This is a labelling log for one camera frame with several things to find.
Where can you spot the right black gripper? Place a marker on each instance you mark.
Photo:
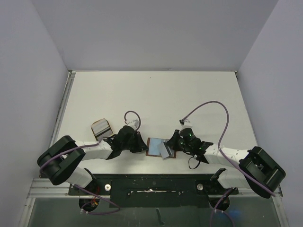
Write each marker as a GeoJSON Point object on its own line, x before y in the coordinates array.
{"type": "Point", "coordinates": [175, 141]}

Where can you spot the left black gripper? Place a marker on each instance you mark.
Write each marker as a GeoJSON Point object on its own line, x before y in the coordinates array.
{"type": "Point", "coordinates": [140, 146]}

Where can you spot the brown leather card holder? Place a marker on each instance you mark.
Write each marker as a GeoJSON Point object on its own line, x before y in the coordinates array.
{"type": "Point", "coordinates": [153, 150]}

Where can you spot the grey credit card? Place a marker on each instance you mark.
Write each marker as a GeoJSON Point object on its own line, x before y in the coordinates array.
{"type": "Point", "coordinates": [165, 150]}

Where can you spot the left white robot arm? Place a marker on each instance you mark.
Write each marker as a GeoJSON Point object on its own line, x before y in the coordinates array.
{"type": "Point", "coordinates": [60, 163]}

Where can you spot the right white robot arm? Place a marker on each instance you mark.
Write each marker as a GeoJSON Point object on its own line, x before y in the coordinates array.
{"type": "Point", "coordinates": [260, 172]}

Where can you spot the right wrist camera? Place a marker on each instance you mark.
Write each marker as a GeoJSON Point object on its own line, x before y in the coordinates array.
{"type": "Point", "coordinates": [185, 124]}

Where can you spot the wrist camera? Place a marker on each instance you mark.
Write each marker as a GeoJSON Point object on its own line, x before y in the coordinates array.
{"type": "Point", "coordinates": [185, 124]}
{"type": "Point", "coordinates": [135, 124]}

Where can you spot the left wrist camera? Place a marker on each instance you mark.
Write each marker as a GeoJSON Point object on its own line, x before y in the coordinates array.
{"type": "Point", "coordinates": [135, 124]}

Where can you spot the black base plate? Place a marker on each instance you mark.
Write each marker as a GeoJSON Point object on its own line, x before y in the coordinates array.
{"type": "Point", "coordinates": [201, 190]}

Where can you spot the aluminium frame rail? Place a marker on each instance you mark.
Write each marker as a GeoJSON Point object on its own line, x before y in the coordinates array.
{"type": "Point", "coordinates": [43, 188]}

